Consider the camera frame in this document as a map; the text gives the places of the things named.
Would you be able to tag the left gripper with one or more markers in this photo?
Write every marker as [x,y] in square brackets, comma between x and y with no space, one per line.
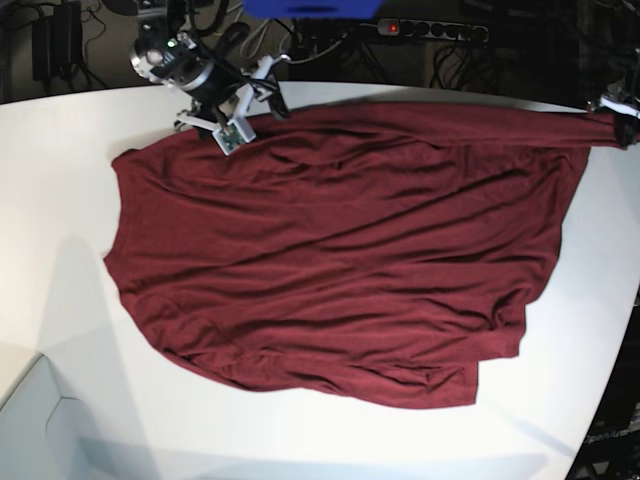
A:
[626,118]

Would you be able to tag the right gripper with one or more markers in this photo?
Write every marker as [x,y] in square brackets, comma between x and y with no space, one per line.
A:
[262,87]

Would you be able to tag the dark red t-shirt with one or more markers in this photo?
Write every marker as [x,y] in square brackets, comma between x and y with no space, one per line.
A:
[379,251]

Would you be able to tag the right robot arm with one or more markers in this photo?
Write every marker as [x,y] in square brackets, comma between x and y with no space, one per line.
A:
[170,50]

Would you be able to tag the blue box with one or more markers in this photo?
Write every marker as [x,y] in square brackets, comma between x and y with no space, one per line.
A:
[332,9]

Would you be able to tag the black power strip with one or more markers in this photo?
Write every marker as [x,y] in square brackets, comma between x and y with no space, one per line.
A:
[433,30]

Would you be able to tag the black box on floor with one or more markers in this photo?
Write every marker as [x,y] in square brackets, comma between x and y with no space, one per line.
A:
[56,43]

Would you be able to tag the white bin corner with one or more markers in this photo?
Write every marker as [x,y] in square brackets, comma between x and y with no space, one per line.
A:
[41,430]

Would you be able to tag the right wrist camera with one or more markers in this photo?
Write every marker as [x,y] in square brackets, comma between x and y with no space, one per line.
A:
[236,133]

